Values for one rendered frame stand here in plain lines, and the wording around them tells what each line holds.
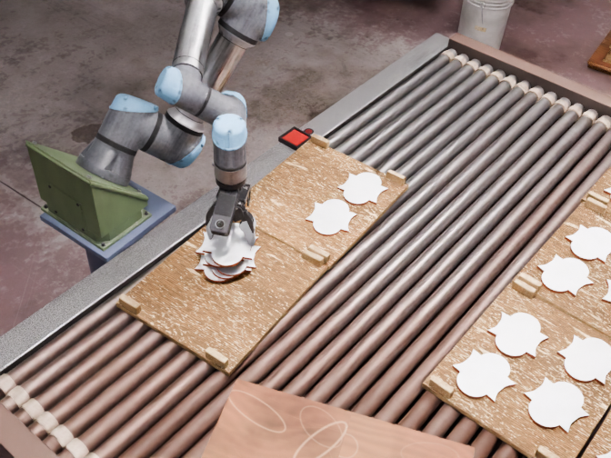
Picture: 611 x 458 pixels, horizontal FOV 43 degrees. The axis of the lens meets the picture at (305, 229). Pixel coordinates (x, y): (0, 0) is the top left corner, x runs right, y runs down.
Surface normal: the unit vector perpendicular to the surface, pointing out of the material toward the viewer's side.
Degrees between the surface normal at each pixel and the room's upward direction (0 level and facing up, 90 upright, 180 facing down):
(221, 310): 0
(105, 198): 90
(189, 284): 0
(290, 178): 0
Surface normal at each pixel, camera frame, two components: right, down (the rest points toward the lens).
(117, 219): 0.79, 0.45
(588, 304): 0.04, -0.71
